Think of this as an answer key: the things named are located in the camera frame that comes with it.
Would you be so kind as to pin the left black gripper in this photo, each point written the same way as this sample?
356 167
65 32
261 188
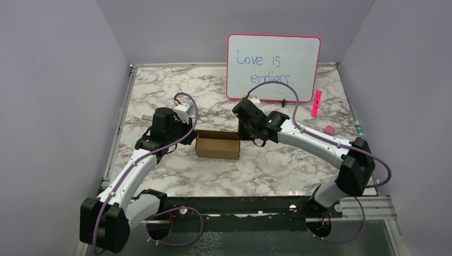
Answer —
188 127

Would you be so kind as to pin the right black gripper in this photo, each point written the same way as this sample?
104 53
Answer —
242 136

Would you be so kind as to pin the brown cardboard box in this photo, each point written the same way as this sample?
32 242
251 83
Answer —
217 144

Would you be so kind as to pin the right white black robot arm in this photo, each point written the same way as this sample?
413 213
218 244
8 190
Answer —
351 158

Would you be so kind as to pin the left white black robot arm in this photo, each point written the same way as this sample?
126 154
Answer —
123 187

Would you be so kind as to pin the small wooden block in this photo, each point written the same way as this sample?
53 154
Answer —
147 118

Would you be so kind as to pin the pink highlighter marker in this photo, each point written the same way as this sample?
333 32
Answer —
316 103

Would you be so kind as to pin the pink framed whiteboard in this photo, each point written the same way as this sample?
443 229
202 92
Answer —
284 66

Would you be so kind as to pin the pink grey eraser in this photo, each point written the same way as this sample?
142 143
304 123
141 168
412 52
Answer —
330 130

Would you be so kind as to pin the green white marker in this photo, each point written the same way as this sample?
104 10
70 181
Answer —
359 129

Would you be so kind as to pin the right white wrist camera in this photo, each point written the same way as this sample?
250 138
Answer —
255 100

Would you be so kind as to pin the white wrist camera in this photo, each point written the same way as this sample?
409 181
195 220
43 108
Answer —
183 111
255 100

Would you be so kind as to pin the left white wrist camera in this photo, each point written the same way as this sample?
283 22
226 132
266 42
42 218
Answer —
183 111

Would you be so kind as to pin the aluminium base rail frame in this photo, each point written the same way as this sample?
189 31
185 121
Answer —
199 215

